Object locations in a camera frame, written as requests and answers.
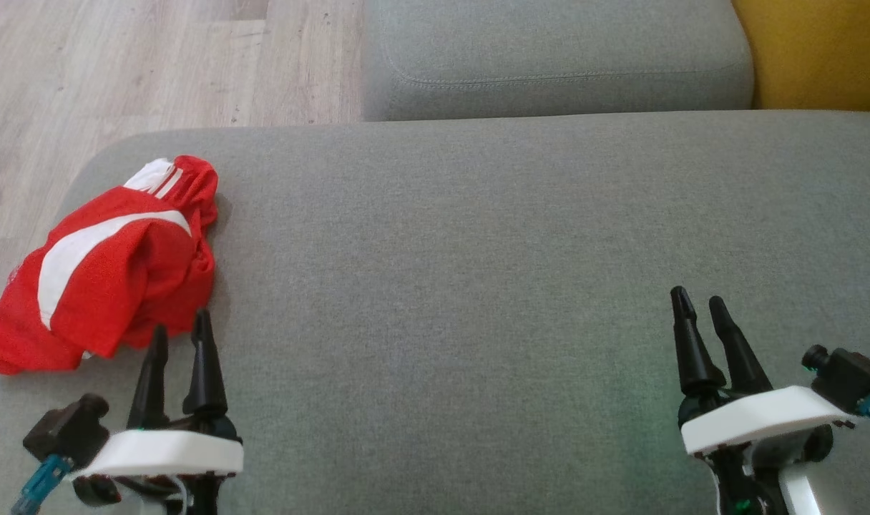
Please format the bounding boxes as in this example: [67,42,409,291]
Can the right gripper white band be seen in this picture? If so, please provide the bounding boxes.
[670,286,854,515]

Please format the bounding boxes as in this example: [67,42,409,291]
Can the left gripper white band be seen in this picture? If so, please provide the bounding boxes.
[70,309,244,515]

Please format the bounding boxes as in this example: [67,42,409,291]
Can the red Bulls 23 shorts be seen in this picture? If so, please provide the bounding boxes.
[0,187,218,376]

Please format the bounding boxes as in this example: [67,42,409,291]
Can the yellow sofa back cushion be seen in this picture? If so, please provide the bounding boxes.
[732,0,870,114]

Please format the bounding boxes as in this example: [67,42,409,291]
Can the grey sofa seat cushion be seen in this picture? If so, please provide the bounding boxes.
[362,0,755,121]

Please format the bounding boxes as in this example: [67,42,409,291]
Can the teal-plug left camera cable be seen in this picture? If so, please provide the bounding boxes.
[11,454,72,515]

